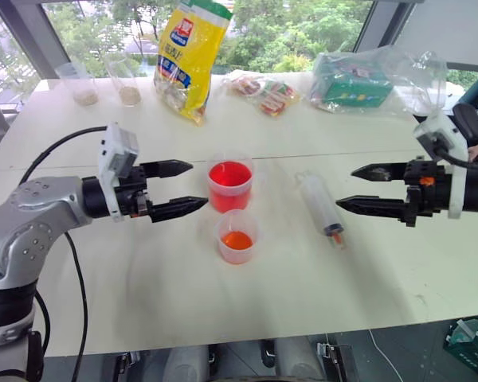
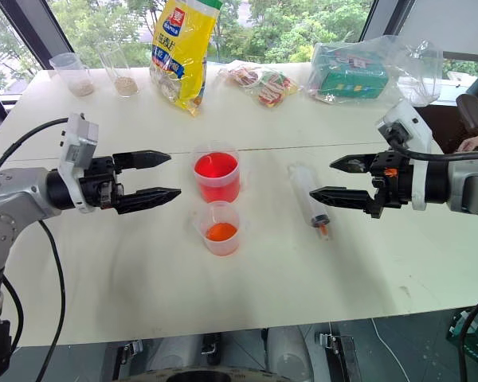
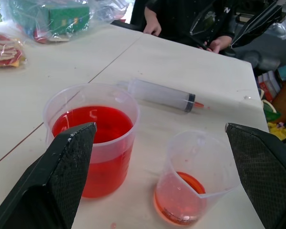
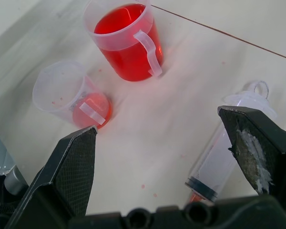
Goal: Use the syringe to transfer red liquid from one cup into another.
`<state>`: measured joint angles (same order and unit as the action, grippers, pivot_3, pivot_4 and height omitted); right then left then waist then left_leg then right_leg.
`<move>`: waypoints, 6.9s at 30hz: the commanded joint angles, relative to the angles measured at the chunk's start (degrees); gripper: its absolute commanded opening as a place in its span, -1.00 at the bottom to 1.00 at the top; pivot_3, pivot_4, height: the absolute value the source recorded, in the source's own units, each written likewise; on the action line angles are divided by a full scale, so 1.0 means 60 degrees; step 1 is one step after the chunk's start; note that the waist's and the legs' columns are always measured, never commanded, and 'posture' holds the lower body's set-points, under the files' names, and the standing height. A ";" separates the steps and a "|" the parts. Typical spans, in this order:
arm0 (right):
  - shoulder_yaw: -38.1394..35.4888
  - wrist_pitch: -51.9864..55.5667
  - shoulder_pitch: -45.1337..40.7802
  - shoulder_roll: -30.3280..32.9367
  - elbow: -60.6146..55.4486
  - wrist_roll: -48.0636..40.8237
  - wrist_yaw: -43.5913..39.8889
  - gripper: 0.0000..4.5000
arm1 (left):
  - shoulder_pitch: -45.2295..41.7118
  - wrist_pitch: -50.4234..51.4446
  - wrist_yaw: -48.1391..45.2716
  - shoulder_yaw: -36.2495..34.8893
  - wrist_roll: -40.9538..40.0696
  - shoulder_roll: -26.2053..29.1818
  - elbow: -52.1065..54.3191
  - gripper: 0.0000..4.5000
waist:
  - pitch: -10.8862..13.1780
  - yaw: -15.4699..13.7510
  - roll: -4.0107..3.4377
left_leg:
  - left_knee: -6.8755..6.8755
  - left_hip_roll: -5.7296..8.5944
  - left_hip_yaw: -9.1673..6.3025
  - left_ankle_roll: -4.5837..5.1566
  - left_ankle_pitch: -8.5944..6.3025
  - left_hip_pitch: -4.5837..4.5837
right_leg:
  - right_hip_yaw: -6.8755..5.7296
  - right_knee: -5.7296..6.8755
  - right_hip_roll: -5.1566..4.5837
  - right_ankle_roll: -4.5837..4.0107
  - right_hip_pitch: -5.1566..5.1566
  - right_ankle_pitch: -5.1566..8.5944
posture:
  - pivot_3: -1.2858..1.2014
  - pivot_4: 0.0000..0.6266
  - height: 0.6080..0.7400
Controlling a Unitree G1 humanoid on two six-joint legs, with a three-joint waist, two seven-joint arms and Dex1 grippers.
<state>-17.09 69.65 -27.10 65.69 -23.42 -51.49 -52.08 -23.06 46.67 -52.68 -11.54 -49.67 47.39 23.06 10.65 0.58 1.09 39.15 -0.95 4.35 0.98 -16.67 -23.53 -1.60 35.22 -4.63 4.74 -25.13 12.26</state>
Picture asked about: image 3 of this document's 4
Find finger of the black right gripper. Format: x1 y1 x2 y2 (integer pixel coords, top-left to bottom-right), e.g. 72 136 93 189
230 1 285 48
189 0 235 36

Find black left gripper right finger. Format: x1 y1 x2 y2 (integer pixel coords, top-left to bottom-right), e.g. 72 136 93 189
225 123 286 229

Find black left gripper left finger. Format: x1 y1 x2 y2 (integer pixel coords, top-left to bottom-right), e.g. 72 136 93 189
0 122 98 229

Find large beaker with red liquid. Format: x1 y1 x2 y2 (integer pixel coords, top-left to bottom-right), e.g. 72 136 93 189
42 83 141 199

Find small beaker with red liquid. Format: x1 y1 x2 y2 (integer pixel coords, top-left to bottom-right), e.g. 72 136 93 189
153 130 241 227

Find clear plastic syringe orange tip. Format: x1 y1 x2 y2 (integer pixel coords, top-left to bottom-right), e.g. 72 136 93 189
116 78 205 115

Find person's left hand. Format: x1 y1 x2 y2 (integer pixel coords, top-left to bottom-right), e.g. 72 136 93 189
198 35 232 54

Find person's right hand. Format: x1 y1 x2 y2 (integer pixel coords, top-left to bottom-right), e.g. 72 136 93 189
143 14 162 36

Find person in black shirt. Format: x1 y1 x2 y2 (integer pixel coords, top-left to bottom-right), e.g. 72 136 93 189
131 0 236 52

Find yellow crumpled item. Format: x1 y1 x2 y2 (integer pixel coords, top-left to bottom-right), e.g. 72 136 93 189
268 121 286 140

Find red and white boxes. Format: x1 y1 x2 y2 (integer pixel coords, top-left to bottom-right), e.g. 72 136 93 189
257 70 281 102

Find black chair armrest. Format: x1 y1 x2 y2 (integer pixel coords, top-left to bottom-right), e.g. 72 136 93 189
110 20 144 31

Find packet of red yellow pieces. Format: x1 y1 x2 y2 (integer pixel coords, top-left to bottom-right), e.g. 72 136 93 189
0 30 28 70

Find green cardboard box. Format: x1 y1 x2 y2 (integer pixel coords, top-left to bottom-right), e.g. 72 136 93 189
41 5 91 34

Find clear plastic bag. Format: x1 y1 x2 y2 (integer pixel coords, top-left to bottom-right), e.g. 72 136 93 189
0 0 132 45

